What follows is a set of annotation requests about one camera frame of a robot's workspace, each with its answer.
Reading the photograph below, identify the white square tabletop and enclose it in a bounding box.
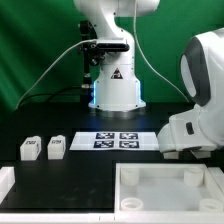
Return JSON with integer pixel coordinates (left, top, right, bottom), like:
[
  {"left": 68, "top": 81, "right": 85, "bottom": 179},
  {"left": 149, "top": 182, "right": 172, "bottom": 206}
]
[{"left": 115, "top": 163, "right": 224, "bottom": 213}]

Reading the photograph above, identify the white cable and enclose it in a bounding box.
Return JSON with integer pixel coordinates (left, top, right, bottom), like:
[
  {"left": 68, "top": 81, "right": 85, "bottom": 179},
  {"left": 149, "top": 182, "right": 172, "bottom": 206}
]
[{"left": 14, "top": 39, "right": 98, "bottom": 111}]

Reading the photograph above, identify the white marker sheet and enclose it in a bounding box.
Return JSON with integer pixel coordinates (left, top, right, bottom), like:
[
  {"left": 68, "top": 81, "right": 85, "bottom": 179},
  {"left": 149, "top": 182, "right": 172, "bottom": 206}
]
[{"left": 70, "top": 131, "right": 158, "bottom": 151}]

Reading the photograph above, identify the black camera on stand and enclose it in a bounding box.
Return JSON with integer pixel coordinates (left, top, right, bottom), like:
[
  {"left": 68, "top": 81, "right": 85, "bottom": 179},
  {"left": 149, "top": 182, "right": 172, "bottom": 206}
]
[{"left": 78, "top": 20, "right": 104, "bottom": 88}]

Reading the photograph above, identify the white U-shaped obstacle fence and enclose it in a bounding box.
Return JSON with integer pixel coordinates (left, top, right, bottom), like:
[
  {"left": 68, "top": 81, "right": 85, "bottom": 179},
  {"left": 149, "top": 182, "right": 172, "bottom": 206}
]
[{"left": 0, "top": 165, "right": 224, "bottom": 224}]

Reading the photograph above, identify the black cable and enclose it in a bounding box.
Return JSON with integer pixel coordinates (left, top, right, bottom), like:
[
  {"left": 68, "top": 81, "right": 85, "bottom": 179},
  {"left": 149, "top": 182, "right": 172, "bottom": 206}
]
[{"left": 18, "top": 84, "right": 94, "bottom": 108}]

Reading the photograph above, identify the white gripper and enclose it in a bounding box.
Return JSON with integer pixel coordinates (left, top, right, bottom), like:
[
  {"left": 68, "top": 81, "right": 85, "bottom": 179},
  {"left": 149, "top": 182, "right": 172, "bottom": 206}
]
[{"left": 157, "top": 111, "right": 224, "bottom": 159}]

